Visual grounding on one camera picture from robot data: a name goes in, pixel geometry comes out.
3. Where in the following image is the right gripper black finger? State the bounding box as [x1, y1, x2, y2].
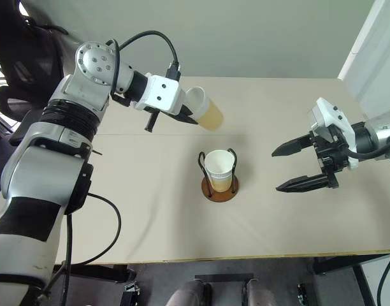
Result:
[275, 173, 340, 194]
[271, 133, 315, 157]

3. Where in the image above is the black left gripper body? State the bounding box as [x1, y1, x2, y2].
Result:
[143, 108, 161, 133]

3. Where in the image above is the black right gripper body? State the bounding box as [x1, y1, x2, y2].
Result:
[312, 126, 351, 175]

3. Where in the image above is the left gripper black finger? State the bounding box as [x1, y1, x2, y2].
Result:
[177, 106, 199, 126]

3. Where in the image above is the tan and white paper cup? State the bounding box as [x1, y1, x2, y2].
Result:
[184, 85, 225, 132]
[203, 149, 235, 193]

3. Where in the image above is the white partition panel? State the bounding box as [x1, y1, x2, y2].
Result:
[337, 0, 390, 112]

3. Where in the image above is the dark rounded shape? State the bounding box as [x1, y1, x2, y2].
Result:
[245, 279, 282, 306]
[165, 279, 212, 306]

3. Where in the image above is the black office chair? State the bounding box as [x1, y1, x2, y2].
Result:
[0, 0, 75, 150]

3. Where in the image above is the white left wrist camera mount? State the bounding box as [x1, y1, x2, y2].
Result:
[131, 73, 187, 116]

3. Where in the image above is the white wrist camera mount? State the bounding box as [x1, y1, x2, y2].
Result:
[307, 97, 361, 171]
[131, 73, 187, 116]

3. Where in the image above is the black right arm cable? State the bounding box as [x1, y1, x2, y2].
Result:
[343, 136, 390, 160]

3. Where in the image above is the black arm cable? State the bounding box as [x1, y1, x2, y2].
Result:
[104, 30, 183, 96]
[343, 136, 390, 160]

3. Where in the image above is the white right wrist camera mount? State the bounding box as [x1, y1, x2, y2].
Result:
[307, 97, 361, 171]

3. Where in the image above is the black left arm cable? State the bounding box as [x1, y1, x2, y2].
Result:
[104, 30, 183, 96]

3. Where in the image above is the wire cup holder wooden base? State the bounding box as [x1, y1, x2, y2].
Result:
[197, 147, 240, 203]

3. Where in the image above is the black left shoulder cable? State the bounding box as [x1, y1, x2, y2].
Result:
[38, 191, 122, 300]

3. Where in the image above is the black hanging cable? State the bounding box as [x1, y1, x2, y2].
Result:
[377, 234, 390, 306]

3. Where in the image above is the black bracket between rounded shapes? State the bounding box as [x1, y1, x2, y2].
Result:
[194, 273, 255, 306]

